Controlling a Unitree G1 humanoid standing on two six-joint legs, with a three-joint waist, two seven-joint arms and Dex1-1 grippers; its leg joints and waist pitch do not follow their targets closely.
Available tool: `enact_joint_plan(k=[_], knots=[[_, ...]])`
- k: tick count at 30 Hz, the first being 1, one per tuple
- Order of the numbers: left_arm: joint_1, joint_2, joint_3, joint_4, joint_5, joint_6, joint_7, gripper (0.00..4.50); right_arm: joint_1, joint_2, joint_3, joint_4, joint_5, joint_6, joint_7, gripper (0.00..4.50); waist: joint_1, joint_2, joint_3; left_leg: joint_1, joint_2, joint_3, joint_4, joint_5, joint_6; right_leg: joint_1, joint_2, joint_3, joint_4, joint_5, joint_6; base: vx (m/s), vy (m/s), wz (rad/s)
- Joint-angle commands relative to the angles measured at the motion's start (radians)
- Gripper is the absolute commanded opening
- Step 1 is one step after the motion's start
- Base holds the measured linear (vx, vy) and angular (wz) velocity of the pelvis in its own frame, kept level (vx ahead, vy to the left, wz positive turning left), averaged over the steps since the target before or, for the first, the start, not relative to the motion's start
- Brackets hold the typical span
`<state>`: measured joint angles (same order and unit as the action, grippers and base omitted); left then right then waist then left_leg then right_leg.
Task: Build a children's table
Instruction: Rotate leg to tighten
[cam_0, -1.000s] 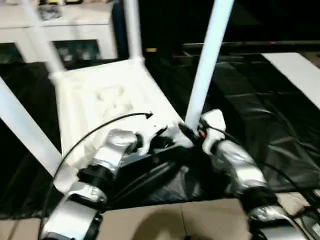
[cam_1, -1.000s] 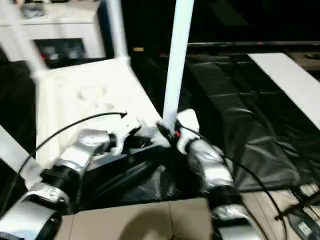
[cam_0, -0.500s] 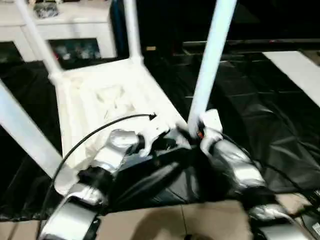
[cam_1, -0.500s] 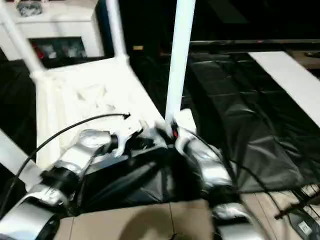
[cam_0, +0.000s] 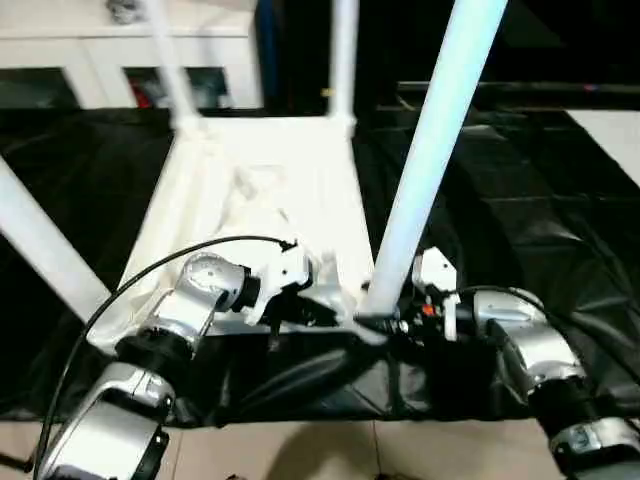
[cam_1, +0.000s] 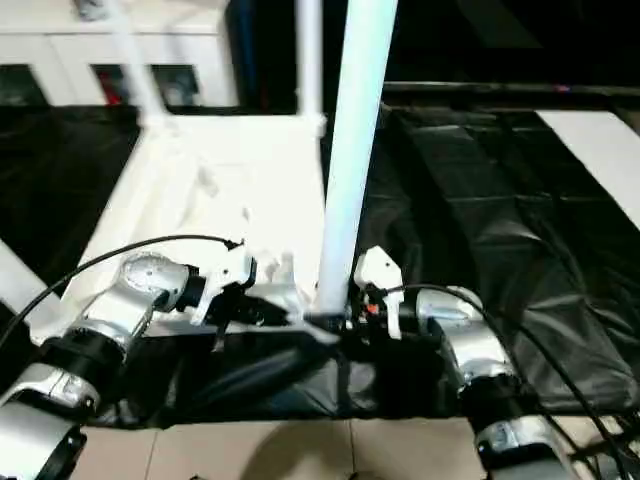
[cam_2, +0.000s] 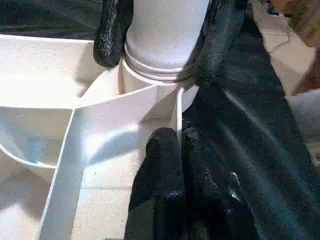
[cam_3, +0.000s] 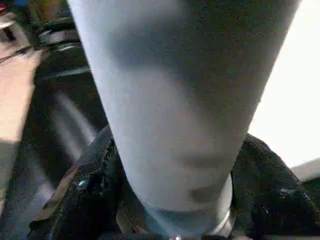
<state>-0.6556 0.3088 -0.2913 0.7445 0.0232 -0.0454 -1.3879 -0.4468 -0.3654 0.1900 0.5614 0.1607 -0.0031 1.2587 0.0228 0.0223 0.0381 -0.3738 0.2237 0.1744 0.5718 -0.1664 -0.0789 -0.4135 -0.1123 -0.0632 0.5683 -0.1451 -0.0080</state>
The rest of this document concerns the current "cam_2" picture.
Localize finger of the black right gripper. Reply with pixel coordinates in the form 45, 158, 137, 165
181, 0, 248, 86
91, 0, 134, 68

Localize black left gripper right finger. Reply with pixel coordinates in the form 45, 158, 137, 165
181, 120, 261, 240

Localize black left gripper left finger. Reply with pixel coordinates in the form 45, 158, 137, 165
124, 126, 185, 240

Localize white plastic table leg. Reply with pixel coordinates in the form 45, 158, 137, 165
124, 0, 211, 85

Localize black plastic mat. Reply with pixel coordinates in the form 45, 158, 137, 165
0, 0, 320, 240

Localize brown cardboard box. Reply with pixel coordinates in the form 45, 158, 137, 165
286, 0, 320, 50

